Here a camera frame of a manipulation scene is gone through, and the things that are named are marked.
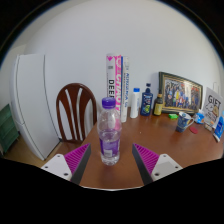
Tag green and white tube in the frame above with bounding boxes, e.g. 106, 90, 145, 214
120, 55, 131, 123

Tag clear purple-capped water bottle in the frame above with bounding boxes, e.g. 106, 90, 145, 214
96, 96, 123, 167

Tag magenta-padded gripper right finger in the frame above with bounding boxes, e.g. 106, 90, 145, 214
132, 143, 184, 186

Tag blue patterned ceramic mug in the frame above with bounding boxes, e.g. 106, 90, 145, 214
175, 111, 195, 133

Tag blue detergent bottle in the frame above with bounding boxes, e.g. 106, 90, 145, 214
213, 114, 224, 143

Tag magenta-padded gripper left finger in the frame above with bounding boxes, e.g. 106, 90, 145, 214
40, 143, 92, 185

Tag white bottle with blue cap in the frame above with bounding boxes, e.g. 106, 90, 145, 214
129, 87, 142, 119

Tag dark yellow-labelled pump bottle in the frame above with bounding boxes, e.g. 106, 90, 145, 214
152, 89, 165, 117

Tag white printed paper gift bag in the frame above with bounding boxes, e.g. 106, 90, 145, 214
202, 86, 224, 126

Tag blue tissue pack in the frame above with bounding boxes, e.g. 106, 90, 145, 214
194, 111, 206, 125

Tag dark blue pump bottle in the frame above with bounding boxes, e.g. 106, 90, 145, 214
139, 82, 154, 117

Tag framed group picture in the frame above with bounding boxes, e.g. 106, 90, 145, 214
157, 71, 204, 116

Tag brown wooden chair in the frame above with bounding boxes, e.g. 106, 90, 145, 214
55, 82, 98, 144

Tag green cabinet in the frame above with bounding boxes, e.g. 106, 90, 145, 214
0, 103, 20, 155

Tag white refrigerator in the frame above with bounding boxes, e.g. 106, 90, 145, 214
9, 53, 61, 162

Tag pink and white tube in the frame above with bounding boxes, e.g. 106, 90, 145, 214
105, 53, 124, 116

